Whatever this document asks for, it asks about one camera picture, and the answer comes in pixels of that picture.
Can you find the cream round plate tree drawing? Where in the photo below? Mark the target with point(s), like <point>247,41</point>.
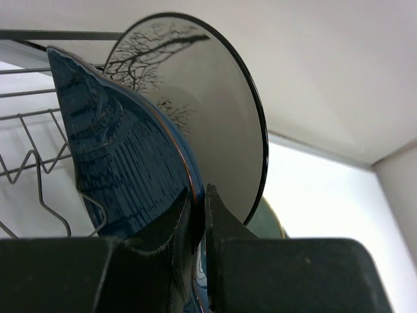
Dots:
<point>196,77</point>

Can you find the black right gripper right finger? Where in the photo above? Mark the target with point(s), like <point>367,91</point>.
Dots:
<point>220,224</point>

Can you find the dark blue leaf-shaped plate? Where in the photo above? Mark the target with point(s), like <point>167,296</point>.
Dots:
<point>131,163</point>

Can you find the grey wire dish rack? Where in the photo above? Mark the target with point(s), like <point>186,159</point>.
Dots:
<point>32,158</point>

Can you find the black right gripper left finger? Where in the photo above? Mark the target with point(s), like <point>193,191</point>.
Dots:
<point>165,250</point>

